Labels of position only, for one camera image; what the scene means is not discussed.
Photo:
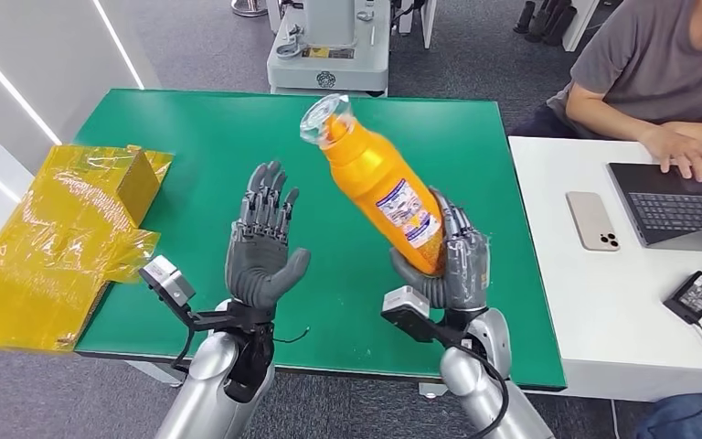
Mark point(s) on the white table foot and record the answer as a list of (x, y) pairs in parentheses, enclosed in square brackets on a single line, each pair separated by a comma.
[(433, 391)]

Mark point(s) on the person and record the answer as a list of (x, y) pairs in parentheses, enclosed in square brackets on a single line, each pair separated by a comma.
[(648, 60)]

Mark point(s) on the person's right forearm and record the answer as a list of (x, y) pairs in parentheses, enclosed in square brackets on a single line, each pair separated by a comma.
[(605, 118)]

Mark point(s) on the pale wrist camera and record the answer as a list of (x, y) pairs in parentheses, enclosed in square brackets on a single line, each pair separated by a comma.
[(169, 282), (405, 300)]

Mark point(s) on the yellow film wrapped box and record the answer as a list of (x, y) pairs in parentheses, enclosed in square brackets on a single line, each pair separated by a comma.
[(54, 242)]

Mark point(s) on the white machine base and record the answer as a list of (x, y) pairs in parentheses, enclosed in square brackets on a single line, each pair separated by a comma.
[(327, 66)]

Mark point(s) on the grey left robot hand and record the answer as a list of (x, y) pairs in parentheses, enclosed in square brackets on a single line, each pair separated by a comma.
[(257, 260)]

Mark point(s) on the white table leg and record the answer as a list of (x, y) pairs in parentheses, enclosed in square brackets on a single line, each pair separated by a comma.
[(157, 372)]

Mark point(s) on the black camera bracket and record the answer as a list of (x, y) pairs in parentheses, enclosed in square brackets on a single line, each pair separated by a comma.
[(218, 319), (417, 330)]

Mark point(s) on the black right camera bracket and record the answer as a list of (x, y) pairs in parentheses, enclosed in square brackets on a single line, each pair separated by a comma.
[(417, 330)]

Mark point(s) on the beige smartphone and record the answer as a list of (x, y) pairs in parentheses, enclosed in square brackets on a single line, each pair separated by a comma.
[(592, 221)]

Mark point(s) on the dark grey laptop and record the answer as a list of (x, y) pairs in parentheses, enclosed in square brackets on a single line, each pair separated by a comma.
[(678, 209)]

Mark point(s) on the orange bottle with clear cap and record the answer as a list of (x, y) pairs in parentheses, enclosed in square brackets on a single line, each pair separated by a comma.
[(375, 182)]

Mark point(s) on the person's right hand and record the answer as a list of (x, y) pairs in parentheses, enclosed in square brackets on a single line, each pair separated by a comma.
[(681, 151)]

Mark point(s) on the person's leg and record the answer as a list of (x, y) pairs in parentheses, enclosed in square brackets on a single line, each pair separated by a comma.
[(690, 421)]

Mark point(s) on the black cylindrical tube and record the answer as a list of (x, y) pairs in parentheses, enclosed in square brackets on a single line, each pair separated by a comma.
[(560, 27), (525, 18), (542, 24)]

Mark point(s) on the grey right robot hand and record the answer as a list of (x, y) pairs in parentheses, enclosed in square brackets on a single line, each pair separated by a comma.
[(466, 266)]

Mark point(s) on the white furniture panel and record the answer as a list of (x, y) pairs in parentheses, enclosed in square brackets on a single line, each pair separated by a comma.
[(581, 21), (426, 21)]

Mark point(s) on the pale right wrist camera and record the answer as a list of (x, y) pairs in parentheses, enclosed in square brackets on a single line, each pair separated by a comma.
[(405, 300)]

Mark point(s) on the chrome stand base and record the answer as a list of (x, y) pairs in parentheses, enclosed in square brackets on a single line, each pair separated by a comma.
[(249, 7)]

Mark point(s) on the black left camera bracket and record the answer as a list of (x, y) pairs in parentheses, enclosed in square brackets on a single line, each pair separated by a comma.
[(218, 319)]

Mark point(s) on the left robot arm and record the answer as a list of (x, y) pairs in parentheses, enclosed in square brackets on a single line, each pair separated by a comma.
[(205, 388)]

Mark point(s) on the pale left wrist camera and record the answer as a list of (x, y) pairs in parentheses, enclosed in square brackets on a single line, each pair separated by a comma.
[(169, 282)]

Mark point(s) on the black power adapter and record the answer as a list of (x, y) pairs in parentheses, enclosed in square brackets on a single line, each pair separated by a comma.
[(695, 297)]

